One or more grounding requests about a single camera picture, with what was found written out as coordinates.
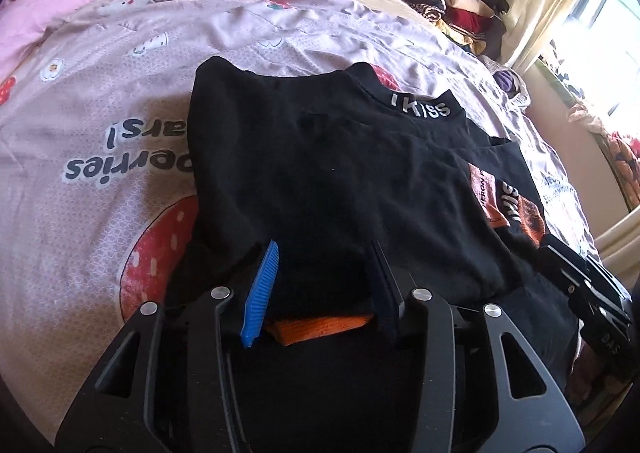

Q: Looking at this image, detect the pink strawberry printed quilt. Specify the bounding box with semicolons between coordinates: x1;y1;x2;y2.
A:
0;0;601;434

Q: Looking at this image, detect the window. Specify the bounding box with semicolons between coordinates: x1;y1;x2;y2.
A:
550;0;640;134

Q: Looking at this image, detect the clothes heap on windowsill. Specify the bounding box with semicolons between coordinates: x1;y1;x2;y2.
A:
570;103;640;206

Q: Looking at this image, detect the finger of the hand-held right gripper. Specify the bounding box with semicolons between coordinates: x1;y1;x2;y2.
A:
537;233;601;290

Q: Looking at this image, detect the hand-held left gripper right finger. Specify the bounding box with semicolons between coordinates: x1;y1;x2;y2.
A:
367;240;586;453

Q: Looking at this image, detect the black sweater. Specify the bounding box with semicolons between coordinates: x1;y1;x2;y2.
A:
172;56;583;453

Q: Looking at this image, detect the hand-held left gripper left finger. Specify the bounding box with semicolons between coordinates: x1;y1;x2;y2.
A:
55;239;281;453

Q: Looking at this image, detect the plain pink blanket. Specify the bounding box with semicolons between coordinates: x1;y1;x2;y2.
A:
0;0;166;84

